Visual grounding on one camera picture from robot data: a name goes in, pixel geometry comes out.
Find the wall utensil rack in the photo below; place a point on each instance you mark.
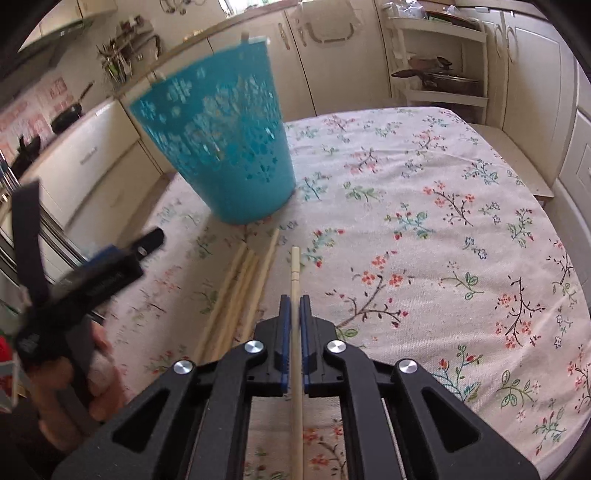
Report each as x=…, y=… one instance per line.
x=130, y=52

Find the black frying pan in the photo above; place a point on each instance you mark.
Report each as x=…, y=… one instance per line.
x=70, y=114

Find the person's left hand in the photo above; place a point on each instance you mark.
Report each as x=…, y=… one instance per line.
x=63, y=401

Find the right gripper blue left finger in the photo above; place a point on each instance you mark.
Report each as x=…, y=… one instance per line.
x=282, y=345

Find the floral white tablecloth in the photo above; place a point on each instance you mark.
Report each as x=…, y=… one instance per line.
x=417, y=239

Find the black wok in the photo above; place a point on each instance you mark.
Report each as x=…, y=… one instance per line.
x=27, y=153

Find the teal perforated plastic basket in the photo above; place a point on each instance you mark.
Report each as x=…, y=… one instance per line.
x=218, y=123

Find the white plastic bag holder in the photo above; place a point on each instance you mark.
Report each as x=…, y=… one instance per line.
x=327, y=21

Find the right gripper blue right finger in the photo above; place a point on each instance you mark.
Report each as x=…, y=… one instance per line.
x=308, y=348

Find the white three-tier storage cart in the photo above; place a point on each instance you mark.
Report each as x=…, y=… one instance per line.
x=436, y=57

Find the dark pot on cart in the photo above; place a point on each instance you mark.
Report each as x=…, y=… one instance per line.
x=442, y=78

